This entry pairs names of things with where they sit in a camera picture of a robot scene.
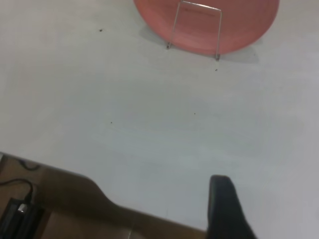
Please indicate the pink round plate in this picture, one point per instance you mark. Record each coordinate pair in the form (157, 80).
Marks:
(199, 27)

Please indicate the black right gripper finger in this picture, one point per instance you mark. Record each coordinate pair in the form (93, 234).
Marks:
(224, 211)

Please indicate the black power adapter box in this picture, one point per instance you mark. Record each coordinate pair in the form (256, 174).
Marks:
(15, 224)

